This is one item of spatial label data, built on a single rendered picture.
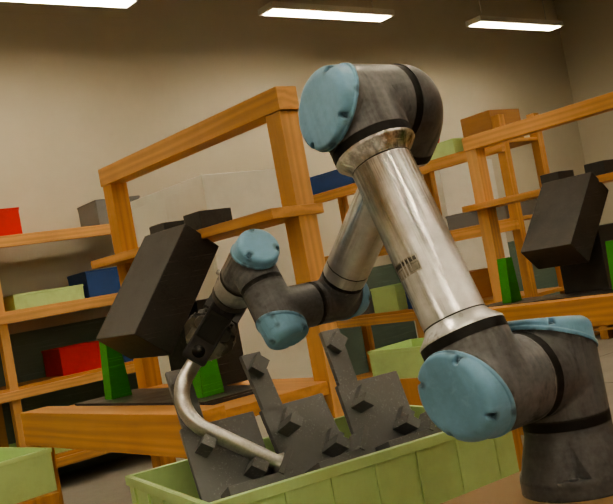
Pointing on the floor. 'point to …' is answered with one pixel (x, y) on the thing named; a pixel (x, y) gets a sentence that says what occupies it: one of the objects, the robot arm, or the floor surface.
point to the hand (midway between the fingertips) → (199, 354)
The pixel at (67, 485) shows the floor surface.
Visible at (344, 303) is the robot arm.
